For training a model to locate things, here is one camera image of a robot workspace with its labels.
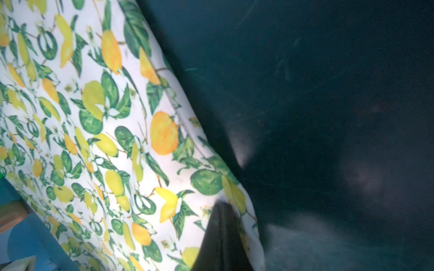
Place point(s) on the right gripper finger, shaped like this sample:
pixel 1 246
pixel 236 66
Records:
pixel 222 249

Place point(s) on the terracotta ribbed vase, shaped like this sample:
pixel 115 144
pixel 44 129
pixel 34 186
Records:
pixel 11 214

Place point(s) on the lemon print skirt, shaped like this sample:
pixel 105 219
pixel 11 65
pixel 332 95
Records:
pixel 98 137

